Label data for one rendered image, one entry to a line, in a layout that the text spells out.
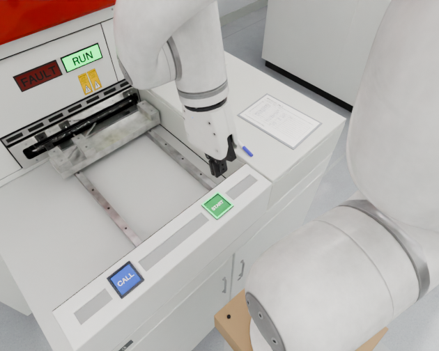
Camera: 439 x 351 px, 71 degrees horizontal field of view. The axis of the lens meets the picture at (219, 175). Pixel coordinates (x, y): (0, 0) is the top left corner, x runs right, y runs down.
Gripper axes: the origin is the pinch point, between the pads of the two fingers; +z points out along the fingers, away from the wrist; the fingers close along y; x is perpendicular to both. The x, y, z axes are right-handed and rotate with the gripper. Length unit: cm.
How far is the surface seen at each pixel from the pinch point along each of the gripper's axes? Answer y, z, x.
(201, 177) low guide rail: -21.6, 22.6, 8.3
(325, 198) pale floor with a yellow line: -26, 109, 94
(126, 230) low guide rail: -22.0, 22.5, -18.2
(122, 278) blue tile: -3.8, 14.6, -26.4
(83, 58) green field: -57, -10, 1
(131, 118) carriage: -54, 13, 6
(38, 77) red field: -57, -10, -13
